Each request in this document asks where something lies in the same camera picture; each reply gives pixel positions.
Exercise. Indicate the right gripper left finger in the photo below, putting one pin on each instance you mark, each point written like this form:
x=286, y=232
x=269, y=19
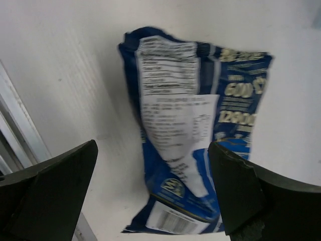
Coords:
x=44, y=201

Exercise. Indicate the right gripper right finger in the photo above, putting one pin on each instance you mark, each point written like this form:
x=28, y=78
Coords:
x=258, y=204

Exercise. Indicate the blue snack bag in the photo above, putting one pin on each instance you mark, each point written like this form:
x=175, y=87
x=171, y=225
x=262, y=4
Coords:
x=186, y=95

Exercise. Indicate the aluminium table frame rail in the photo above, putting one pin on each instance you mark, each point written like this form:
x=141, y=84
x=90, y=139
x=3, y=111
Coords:
x=22, y=145

